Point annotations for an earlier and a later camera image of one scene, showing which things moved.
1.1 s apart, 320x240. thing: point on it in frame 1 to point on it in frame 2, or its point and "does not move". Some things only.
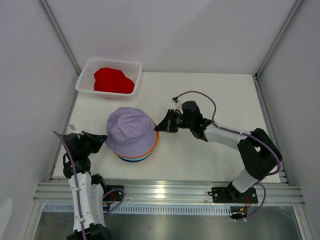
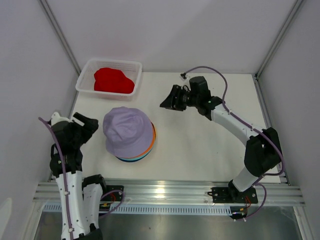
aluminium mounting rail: x=168 y=192 does not move
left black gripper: x=97 y=140 to x=91 y=125
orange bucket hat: x=155 y=145 to x=154 y=134
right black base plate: x=232 y=195 does not move
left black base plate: x=115 y=195 does not move
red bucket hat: x=108 y=79 does not move
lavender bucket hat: x=130 y=133 does not move
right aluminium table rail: x=271 y=126 does not move
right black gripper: x=167 y=124 to x=172 y=103
